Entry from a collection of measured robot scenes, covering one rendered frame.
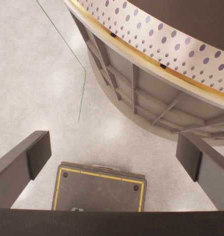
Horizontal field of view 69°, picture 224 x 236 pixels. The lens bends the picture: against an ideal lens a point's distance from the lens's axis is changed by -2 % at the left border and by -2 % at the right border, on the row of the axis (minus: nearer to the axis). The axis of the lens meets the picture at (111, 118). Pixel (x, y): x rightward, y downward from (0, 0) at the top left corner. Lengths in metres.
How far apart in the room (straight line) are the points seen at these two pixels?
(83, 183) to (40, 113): 0.90
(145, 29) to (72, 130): 1.39
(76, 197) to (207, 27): 1.31
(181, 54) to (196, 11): 0.09
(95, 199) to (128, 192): 0.26
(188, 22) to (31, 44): 1.97
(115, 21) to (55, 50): 1.58
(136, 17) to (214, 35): 0.19
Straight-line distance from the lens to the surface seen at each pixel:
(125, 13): 0.51
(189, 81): 0.48
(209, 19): 0.44
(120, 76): 0.89
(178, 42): 0.46
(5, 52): 2.40
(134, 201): 1.36
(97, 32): 0.56
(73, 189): 1.42
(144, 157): 1.62
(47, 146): 0.16
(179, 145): 0.17
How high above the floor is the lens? 1.61
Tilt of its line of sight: 79 degrees down
